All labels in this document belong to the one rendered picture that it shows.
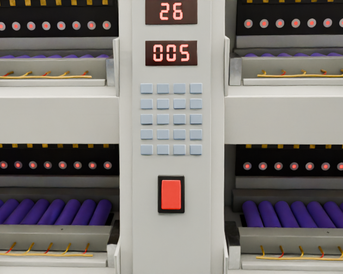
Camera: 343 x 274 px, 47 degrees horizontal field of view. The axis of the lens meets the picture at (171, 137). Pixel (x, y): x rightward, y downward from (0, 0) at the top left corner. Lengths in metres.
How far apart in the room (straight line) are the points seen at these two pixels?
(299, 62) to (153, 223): 0.22
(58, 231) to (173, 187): 0.16
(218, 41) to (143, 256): 0.20
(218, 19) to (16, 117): 0.20
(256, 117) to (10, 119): 0.23
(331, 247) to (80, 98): 0.30
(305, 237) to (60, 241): 0.26
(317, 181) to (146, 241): 0.28
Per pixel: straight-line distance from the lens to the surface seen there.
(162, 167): 0.35
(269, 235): 0.44
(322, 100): 0.37
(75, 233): 0.45
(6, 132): 0.40
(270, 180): 0.54
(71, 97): 0.37
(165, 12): 0.36
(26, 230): 0.47
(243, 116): 0.36
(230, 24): 0.57
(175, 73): 0.35
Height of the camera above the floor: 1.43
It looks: 2 degrees down
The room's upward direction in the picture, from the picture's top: straight up
